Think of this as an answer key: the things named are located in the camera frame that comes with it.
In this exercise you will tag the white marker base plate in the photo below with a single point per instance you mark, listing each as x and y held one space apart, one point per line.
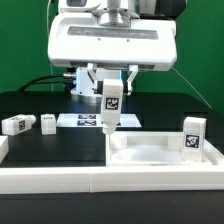
94 120

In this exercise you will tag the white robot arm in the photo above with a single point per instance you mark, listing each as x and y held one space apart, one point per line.
120 13

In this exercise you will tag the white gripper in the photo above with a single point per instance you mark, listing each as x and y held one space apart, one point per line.
76 40

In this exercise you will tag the white U-shaped obstacle fence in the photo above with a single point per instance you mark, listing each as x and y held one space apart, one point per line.
110 178

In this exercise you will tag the white square table top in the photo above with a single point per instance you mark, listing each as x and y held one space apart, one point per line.
132 148

